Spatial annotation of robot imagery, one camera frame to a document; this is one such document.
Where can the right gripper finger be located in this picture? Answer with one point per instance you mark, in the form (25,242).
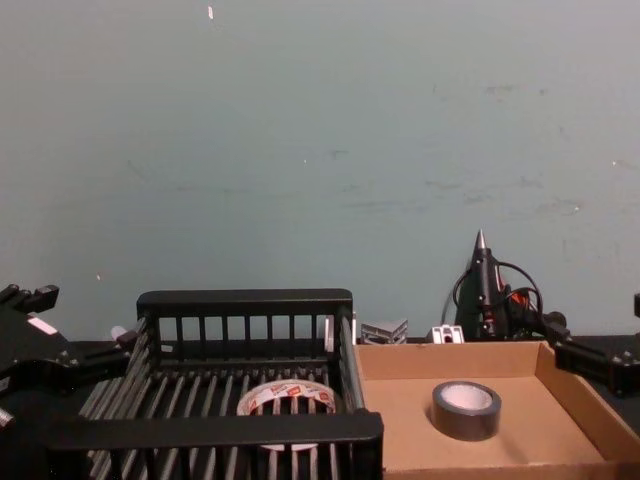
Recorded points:
(637,305)
(582,362)

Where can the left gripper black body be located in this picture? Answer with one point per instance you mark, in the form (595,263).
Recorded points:
(35,360)

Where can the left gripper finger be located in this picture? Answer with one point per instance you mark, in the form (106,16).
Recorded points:
(100,366)
(44,297)

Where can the silver tape roll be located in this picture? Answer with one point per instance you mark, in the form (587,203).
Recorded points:
(465,422)

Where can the white tape roll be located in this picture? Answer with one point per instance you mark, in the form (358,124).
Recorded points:
(300,392)

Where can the white three-armed plastic piece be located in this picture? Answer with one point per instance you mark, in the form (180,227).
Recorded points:
(116,332)

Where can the black table cloth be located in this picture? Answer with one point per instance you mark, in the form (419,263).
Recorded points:
(633,412)

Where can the black rack with steel bars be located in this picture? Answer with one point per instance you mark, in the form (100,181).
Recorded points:
(215,435)

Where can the shallow brown cardboard tray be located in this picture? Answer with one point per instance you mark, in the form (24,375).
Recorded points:
(400,425)

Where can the small white slotted bracket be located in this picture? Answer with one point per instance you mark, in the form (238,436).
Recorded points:
(447,334)

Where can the pale wall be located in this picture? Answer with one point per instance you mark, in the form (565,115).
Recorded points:
(300,125)

